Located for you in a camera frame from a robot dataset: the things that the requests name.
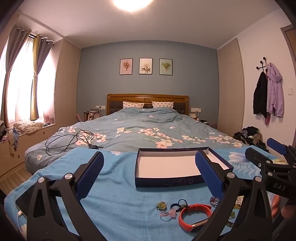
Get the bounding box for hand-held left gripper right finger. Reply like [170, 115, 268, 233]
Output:
[195, 149, 273, 241]

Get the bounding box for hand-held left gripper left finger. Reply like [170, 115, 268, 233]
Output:
[27, 151, 104, 241]

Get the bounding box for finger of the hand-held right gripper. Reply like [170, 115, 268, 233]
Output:
[266, 138, 296, 164]
[245, 147, 289, 176]

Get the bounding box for orange smartwatch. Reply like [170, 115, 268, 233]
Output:
[178, 203, 212, 233]

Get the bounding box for dark blue cardboard box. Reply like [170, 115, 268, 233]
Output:
[135, 147, 234, 188]

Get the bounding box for pink hair tie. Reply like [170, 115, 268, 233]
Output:
[159, 209, 177, 218]

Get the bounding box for person's right hand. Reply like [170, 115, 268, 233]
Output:
[269, 194, 296, 219]

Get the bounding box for dark clothes pile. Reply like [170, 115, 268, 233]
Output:
[233, 126, 270, 153]

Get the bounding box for blue floral towel blanket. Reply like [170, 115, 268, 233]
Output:
[3, 146, 285, 241]

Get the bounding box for dark bedside table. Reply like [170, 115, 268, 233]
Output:
[200, 119, 218, 129]

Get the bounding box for black jacket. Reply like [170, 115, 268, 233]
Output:
[253, 71, 269, 118]

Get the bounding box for purple jacket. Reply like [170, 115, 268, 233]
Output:
[266, 62, 284, 117]

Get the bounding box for group of toiletry bottles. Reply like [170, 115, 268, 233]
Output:
[83, 107, 102, 121]

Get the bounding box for beige drawer cabinet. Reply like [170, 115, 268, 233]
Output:
[0, 124, 57, 176]

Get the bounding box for blue floral duvet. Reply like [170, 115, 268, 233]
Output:
[24, 107, 249, 173]

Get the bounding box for beige wardrobe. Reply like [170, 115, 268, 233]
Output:
[217, 38, 245, 137]
[54, 38, 82, 130]

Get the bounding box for beige crumpled blanket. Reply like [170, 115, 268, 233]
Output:
[13, 120, 44, 133]

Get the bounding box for white patterned pillow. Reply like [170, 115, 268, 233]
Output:
[122, 101, 145, 109]
[151, 101, 174, 108]

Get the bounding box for hanging blue cloth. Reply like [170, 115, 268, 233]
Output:
[7, 127, 20, 151]

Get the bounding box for wooden bed headboard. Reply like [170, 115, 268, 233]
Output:
[106, 93, 189, 116]

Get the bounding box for dark folded clothes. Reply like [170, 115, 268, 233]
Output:
[0, 120, 10, 142]

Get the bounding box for wooden door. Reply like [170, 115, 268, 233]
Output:
[280, 24, 296, 77]

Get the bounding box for grey and olive curtain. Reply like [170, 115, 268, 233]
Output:
[0, 25, 31, 128]
[30, 35, 55, 121]

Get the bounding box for framed pink flower picture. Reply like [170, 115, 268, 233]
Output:
[120, 58, 133, 75]

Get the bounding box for framed green leaf picture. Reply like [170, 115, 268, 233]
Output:
[159, 58, 173, 76]

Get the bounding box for framed white flower picture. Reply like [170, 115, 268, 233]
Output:
[139, 58, 153, 75]

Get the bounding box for round ceiling lamp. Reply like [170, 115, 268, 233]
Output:
[113, 0, 155, 11]

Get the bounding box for black charger cable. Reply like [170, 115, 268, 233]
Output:
[45, 130, 103, 156]

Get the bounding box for black wall coat hook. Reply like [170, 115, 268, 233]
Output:
[255, 56, 270, 72]

